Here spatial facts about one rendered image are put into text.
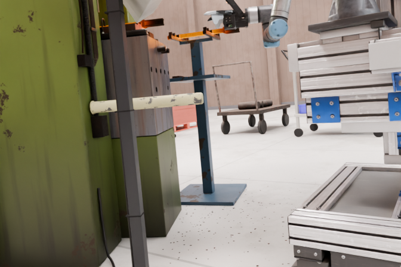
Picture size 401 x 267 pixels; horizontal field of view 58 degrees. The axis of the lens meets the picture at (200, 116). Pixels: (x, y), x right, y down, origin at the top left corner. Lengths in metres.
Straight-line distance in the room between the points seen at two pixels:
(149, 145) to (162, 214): 0.32
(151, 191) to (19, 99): 0.67
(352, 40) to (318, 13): 10.93
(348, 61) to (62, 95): 1.01
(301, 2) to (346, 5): 11.14
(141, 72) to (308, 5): 10.82
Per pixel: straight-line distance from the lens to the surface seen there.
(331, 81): 1.21
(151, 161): 1.66
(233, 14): 1.73
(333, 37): 1.21
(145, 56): 1.64
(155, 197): 1.70
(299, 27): 12.24
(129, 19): 2.12
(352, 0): 1.22
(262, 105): 5.54
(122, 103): 1.20
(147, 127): 1.64
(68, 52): 1.46
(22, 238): 1.67
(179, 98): 1.36
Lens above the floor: 0.64
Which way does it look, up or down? 4 degrees down
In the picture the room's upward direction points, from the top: 5 degrees counter-clockwise
